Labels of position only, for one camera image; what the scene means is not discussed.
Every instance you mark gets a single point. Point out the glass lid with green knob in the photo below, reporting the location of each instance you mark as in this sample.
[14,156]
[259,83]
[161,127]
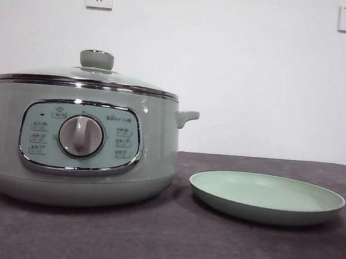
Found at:
[96,59]

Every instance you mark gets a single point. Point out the pale green round plate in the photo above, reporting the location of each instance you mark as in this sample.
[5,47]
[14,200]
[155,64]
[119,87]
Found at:
[268,213]

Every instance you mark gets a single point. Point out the pale green electric steamer pot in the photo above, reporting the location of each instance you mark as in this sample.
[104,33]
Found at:
[157,140]

